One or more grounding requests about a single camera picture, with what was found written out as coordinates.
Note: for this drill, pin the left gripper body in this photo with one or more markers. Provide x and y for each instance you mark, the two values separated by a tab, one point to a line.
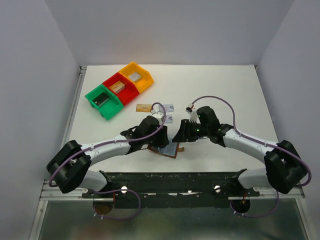
162	138

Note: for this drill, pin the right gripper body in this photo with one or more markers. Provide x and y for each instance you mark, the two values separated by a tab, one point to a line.
186	130

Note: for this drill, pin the brown leather card holder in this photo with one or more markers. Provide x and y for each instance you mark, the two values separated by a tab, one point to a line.
170	151

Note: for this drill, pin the gold credit card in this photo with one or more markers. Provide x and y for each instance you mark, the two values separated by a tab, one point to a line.
143	108

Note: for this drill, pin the silver VIP credit card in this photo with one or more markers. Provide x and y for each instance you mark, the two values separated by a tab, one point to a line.
169	108

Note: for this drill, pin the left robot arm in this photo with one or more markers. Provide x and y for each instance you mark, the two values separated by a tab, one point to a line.
69	168

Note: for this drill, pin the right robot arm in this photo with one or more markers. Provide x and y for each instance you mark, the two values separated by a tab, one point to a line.
282	171

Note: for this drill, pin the green plastic bin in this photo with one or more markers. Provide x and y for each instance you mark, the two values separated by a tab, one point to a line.
109	109

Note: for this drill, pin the yellow plastic bin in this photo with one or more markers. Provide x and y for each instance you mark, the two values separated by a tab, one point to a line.
146	80

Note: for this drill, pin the gold metal block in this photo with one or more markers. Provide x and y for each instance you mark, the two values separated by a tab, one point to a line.
117	87

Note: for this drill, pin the silver metal block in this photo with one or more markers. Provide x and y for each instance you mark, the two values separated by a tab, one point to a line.
135	77

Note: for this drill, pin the dark metal block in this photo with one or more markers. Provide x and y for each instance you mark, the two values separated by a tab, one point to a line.
101	99

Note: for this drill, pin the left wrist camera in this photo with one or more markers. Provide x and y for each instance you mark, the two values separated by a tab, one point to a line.
159	115

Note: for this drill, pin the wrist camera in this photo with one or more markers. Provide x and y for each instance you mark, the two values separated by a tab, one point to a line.
159	115
192	111

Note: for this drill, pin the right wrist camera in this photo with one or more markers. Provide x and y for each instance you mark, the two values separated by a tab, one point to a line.
192	111

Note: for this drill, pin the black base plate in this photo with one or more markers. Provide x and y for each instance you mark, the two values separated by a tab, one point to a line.
170	189

